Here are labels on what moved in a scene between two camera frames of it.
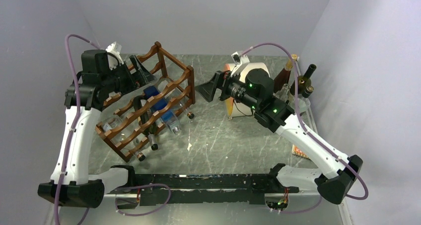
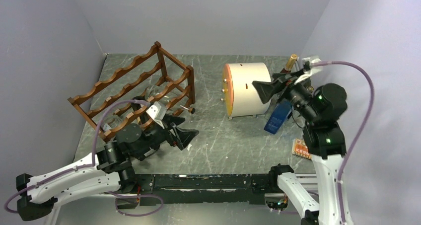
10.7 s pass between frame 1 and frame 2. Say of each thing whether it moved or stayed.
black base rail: stayed
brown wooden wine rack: stayed
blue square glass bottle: moved
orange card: stayed
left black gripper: moved
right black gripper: moved
